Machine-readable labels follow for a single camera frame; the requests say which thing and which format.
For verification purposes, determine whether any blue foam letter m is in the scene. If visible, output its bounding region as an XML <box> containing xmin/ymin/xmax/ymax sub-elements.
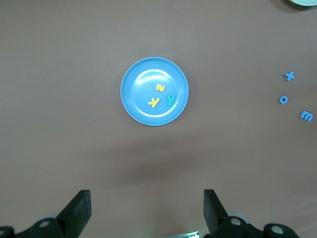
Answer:
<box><xmin>299</xmin><ymin>110</ymin><xmax>314</xmax><ymax>122</ymax></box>

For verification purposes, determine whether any blue round plate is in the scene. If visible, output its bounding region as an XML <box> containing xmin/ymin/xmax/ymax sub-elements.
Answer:
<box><xmin>120</xmin><ymin>57</ymin><xmax>189</xmax><ymax>126</ymax></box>

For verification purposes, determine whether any pale green round plate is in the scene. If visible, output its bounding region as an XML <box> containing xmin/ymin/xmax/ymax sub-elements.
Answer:
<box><xmin>282</xmin><ymin>0</ymin><xmax>317</xmax><ymax>6</ymax></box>

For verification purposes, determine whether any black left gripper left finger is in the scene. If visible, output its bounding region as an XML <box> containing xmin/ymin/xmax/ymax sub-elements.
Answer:
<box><xmin>0</xmin><ymin>189</ymin><xmax>92</xmax><ymax>238</ymax></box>

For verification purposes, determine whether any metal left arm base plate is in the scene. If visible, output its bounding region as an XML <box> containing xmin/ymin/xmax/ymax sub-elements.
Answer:
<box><xmin>170</xmin><ymin>231</ymin><xmax>200</xmax><ymax>238</ymax></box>

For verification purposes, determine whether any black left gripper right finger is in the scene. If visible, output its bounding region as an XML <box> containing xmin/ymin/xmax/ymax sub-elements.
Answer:
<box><xmin>204</xmin><ymin>189</ymin><xmax>301</xmax><ymax>238</ymax></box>

